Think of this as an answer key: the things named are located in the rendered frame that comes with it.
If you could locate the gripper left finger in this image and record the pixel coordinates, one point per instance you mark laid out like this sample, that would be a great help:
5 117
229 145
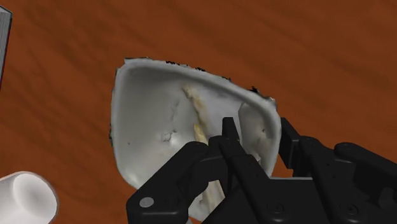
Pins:
173 183

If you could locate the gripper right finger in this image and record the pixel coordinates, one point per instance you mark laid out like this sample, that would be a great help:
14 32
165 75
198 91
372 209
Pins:
350 173

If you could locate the white bowl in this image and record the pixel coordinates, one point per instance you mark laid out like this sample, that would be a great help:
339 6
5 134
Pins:
149 114

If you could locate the white cup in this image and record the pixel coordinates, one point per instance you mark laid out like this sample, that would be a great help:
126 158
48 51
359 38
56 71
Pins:
24 201

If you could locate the grey box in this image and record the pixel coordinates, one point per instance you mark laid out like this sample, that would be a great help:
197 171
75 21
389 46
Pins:
3 40

